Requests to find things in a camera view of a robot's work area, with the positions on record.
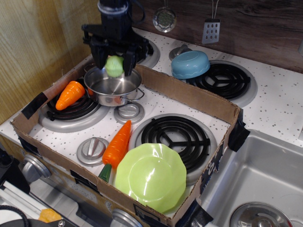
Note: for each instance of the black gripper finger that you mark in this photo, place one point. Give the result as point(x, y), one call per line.
point(130, 60)
point(99, 53)

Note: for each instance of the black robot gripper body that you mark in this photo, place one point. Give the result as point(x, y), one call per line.
point(114, 31)

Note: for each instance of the green toy broccoli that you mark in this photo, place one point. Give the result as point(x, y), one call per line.
point(114, 66)

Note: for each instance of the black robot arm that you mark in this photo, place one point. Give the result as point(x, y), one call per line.
point(117, 7)

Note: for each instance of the small steel pan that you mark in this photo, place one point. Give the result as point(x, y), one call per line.
point(110, 91)

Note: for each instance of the rear left black burner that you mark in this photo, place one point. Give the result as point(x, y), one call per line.
point(150, 57)

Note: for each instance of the silver rear stove knob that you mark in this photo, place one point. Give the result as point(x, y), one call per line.
point(179, 50)

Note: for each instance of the silver stove knob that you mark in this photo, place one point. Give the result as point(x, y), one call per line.
point(90, 151)
point(179, 50)
point(133, 112)

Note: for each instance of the short orange toy carrot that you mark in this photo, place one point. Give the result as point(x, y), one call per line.
point(72, 93)

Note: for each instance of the hanging steel strainer ladle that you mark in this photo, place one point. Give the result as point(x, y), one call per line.
point(164, 18)

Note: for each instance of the silver stove knob upper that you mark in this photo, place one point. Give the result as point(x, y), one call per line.
point(133, 112)

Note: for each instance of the blue plastic bowl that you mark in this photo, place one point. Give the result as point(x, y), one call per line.
point(189, 65)

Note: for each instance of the hanging steel slotted spatula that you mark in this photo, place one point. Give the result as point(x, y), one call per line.
point(211, 29)

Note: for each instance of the long orange toy carrot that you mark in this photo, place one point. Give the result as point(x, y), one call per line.
point(116, 151)

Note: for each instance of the silver stove knob lower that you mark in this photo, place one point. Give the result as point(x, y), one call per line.
point(90, 151)

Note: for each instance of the front right black burner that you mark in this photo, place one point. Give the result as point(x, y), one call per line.
point(190, 138)

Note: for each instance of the light green plastic plate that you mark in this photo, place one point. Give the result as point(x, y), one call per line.
point(154, 175)

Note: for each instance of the silver oven knob left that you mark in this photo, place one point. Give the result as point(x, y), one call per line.
point(34, 169)

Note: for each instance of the silver oven knob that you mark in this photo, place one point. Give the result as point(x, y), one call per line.
point(34, 169)
point(121, 218)

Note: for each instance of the silver oven knob centre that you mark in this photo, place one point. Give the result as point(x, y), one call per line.
point(121, 218)

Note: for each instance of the yellow sponge piece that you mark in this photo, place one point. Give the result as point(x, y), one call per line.
point(49, 215)

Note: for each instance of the stainless steel sink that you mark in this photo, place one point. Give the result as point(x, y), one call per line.
point(265, 169)

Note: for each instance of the silver sink drain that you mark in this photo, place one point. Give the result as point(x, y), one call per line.
point(258, 214)

